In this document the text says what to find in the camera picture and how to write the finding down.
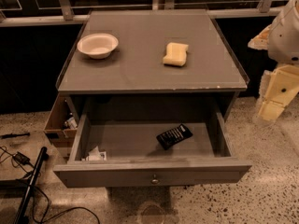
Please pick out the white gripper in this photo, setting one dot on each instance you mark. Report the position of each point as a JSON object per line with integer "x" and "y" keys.
{"x": 285, "y": 39}

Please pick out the black power adapter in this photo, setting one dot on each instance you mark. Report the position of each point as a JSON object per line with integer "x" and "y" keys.
{"x": 21, "y": 158}

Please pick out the black pole on floor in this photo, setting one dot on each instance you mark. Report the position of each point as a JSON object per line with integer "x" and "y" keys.
{"x": 20, "y": 218}

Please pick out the brown cardboard box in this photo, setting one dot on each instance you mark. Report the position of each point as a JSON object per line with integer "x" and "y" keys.
{"x": 59, "y": 135}

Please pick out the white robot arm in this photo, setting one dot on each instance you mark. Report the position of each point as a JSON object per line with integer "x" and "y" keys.
{"x": 292, "y": 7}

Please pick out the metal window railing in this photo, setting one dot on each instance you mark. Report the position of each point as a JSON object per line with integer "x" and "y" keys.
{"x": 32, "y": 12}

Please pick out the white crumpled packet in drawer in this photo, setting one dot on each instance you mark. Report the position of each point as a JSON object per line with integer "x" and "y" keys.
{"x": 96, "y": 155}

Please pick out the open grey top drawer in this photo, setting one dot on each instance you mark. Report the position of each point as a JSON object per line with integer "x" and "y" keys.
{"x": 134, "y": 155}

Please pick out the yellow sponge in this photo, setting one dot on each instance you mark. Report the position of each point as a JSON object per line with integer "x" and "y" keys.
{"x": 176, "y": 54}

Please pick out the black tool on floor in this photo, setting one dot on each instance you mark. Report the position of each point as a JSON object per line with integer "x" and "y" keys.
{"x": 13, "y": 135}

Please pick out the small white bottle in box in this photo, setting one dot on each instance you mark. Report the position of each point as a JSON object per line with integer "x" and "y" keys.
{"x": 70, "y": 123}

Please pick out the grey cabinet with counter top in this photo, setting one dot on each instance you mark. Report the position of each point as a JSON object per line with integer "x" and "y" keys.
{"x": 136, "y": 66}

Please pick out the white paper bowl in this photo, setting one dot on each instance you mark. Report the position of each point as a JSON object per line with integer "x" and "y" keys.
{"x": 97, "y": 46}

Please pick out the round metal drawer knob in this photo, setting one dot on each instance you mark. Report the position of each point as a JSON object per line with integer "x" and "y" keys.
{"x": 154, "y": 180}

